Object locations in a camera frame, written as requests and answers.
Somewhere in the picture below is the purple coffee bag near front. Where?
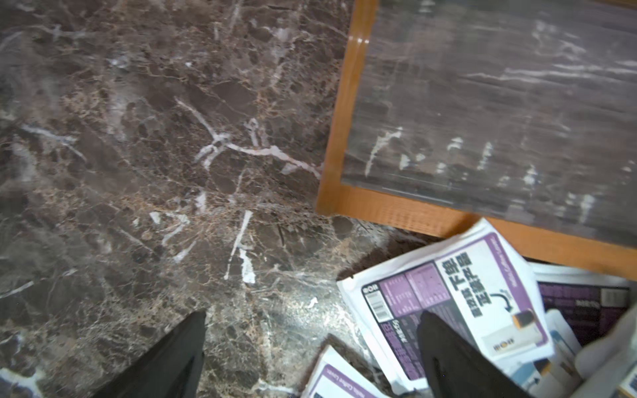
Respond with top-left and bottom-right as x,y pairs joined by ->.
300,345 -> 387,398

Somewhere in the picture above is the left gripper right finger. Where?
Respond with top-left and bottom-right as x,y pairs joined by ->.
417,311 -> 529,398

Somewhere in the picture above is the purple coffee bag in pile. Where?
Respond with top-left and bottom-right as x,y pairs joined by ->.
337,219 -> 555,395

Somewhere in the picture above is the blue coffee bag front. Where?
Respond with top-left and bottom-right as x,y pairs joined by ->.
504,308 -> 598,397

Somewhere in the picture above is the blue coffee bag middle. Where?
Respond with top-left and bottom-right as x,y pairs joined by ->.
529,262 -> 636,346

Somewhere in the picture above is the blue coffee bag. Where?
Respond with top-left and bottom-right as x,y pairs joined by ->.
529,262 -> 636,346
504,308 -> 598,397

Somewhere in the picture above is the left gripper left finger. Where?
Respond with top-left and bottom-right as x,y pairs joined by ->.
93,311 -> 206,397

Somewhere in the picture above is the orange three-tier shelf rack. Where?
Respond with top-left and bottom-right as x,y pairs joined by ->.
316,1 -> 636,279

